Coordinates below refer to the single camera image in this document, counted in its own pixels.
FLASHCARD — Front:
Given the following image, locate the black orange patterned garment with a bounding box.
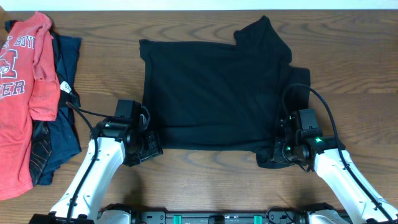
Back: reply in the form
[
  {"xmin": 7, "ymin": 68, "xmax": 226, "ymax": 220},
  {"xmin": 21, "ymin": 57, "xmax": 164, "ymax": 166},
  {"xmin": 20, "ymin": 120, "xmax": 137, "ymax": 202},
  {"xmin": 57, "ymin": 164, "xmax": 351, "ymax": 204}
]
[{"xmin": 29, "ymin": 121, "xmax": 52, "ymax": 186}]

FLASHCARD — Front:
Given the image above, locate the red printed t-shirt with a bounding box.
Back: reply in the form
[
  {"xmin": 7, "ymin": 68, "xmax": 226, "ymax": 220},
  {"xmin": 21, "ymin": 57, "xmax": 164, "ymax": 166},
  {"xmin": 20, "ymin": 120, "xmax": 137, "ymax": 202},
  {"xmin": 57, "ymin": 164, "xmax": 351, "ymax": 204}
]
[{"xmin": 1, "ymin": 12, "xmax": 60, "ymax": 200}]

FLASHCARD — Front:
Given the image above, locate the navy blue t-shirt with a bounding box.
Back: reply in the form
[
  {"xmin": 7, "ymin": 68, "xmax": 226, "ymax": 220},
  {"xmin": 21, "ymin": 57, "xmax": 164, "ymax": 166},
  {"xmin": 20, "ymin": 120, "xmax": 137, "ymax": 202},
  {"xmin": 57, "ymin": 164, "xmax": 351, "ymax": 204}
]
[{"xmin": 38, "ymin": 32, "xmax": 81, "ymax": 185}]

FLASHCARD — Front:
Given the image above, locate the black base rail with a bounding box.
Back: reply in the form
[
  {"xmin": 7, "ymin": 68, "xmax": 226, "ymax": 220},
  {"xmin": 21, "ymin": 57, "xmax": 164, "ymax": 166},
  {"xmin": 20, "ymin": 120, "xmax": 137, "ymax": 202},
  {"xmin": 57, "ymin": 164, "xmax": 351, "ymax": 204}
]
[{"xmin": 96, "ymin": 202, "xmax": 352, "ymax": 224}]

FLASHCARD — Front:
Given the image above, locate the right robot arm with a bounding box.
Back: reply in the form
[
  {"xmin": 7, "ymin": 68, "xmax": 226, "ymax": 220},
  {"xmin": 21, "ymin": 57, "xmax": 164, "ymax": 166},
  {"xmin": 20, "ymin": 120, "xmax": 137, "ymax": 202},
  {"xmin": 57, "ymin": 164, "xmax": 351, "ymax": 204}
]
[{"xmin": 271, "ymin": 109, "xmax": 397, "ymax": 223}]

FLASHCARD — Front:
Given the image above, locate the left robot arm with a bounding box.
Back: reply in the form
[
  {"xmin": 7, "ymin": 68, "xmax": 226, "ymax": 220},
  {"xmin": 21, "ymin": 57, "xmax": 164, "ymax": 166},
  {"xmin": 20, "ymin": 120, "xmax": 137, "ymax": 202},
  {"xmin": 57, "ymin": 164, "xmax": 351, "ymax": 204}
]
[{"xmin": 30, "ymin": 100, "xmax": 163, "ymax": 224}]

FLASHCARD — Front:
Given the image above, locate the black polo shirt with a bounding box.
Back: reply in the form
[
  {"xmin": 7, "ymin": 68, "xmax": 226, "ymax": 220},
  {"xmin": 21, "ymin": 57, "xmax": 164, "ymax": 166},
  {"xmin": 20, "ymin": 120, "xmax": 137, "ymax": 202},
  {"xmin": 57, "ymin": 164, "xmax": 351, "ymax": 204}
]
[{"xmin": 139, "ymin": 17, "xmax": 311, "ymax": 169}]

